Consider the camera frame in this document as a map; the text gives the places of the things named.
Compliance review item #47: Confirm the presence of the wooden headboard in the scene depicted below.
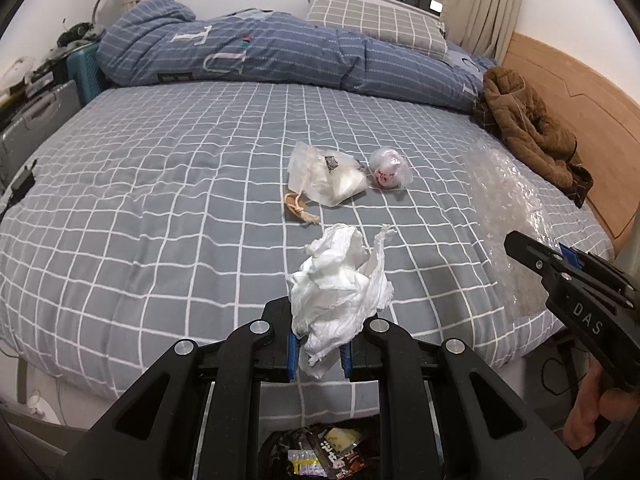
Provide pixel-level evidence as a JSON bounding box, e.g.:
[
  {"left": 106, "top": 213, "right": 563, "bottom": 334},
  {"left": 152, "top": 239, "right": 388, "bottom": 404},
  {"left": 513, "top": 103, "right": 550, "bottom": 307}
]
[{"left": 501, "top": 31, "right": 636, "bottom": 256}]

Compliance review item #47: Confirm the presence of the person's right hand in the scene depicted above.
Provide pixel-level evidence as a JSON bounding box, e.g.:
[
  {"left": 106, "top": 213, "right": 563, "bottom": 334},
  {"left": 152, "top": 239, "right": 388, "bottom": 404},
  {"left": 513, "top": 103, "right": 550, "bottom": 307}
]
[{"left": 564, "top": 360, "right": 640, "bottom": 452}]

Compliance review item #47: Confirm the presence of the black-lined waste bin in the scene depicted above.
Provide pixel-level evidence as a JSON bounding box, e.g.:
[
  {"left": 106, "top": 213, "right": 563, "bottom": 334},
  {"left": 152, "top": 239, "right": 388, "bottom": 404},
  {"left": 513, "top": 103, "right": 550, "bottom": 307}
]
[{"left": 257, "top": 412, "right": 383, "bottom": 480}]

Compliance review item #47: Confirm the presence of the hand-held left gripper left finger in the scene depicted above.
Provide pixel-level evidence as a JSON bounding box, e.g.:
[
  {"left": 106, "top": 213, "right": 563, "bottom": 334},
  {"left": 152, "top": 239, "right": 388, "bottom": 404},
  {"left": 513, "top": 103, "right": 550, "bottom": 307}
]
[{"left": 55, "top": 297, "right": 301, "bottom": 480}]

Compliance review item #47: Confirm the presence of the black device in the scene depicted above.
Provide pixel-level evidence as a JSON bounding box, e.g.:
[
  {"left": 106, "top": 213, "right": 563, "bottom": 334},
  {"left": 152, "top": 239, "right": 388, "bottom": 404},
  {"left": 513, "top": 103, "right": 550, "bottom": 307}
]
[{"left": 10, "top": 159, "right": 39, "bottom": 202}]

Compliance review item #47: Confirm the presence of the clear drawstring pouch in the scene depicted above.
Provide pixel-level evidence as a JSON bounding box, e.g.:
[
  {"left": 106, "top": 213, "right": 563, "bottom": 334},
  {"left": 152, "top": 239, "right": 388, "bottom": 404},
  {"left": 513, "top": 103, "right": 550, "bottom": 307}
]
[{"left": 283, "top": 141, "right": 369, "bottom": 224}]

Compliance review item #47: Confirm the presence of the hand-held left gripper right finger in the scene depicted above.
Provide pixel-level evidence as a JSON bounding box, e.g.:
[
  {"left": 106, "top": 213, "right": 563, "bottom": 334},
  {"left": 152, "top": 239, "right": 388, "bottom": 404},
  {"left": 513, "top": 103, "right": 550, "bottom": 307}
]
[{"left": 339, "top": 316, "right": 583, "bottom": 480}]

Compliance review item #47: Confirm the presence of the grey checked pillow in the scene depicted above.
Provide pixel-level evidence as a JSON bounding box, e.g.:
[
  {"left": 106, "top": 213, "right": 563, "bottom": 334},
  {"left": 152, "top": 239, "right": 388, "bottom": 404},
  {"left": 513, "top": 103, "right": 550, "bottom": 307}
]
[{"left": 305, "top": 0, "right": 448, "bottom": 57}]

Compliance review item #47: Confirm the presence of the brown quilted jacket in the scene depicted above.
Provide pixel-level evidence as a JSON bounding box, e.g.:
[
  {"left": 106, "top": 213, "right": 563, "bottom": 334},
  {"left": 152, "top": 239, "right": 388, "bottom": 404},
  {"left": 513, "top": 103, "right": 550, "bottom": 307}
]
[{"left": 472, "top": 66, "right": 593, "bottom": 208}]

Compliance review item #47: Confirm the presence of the grey suitcase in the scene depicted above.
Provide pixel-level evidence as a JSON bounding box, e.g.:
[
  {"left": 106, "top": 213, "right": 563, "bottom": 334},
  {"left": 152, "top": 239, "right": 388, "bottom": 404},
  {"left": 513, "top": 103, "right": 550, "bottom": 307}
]
[{"left": 0, "top": 77, "right": 83, "bottom": 181}]

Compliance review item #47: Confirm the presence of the blue striped duvet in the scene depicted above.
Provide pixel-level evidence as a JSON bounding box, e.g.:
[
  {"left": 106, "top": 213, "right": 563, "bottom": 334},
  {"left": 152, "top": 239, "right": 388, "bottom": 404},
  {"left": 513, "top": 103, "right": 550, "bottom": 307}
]
[{"left": 97, "top": 0, "right": 496, "bottom": 111}]

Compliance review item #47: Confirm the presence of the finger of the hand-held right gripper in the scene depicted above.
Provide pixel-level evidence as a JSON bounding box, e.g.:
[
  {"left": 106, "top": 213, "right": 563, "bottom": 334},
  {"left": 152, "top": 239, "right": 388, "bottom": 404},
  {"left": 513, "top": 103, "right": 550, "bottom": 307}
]
[
  {"left": 558, "top": 242, "right": 640, "bottom": 306},
  {"left": 503, "top": 231, "right": 568, "bottom": 283}
]

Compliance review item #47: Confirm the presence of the black floor cable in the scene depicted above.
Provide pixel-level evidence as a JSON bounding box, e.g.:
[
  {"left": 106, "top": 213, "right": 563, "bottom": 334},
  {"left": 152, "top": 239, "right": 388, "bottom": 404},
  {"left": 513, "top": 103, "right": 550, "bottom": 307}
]
[{"left": 542, "top": 330, "right": 582, "bottom": 396}]

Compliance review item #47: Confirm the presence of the clear bubble wrap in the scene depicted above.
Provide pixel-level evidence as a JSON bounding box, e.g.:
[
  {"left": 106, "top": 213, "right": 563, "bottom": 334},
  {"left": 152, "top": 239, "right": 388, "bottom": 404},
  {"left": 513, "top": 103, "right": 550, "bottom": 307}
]
[{"left": 462, "top": 145, "right": 568, "bottom": 321}]

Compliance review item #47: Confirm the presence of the beige curtain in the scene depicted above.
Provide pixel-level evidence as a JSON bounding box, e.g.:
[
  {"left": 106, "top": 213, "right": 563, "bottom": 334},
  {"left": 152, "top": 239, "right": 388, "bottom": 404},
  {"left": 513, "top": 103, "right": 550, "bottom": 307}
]
[{"left": 440, "top": 0, "right": 528, "bottom": 61}]

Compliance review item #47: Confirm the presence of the teal suitcase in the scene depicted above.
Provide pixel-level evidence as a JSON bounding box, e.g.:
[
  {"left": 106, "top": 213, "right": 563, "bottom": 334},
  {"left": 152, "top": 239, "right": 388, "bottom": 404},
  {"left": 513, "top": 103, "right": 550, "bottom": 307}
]
[{"left": 65, "top": 42, "right": 108, "bottom": 106}]

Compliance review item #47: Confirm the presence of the small red-print plastic bag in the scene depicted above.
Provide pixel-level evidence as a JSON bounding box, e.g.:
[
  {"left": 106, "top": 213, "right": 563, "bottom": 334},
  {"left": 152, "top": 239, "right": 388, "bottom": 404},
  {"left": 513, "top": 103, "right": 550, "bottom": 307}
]
[{"left": 369, "top": 146, "right": 414, "bottom": 191}]

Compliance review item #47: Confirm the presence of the white tissue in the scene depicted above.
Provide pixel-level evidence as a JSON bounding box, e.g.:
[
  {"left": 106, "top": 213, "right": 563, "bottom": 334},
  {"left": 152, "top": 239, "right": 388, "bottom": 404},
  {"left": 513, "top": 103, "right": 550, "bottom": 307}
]
[{"left": 287, "top": 223, "right": 396, "bottom": 381}]

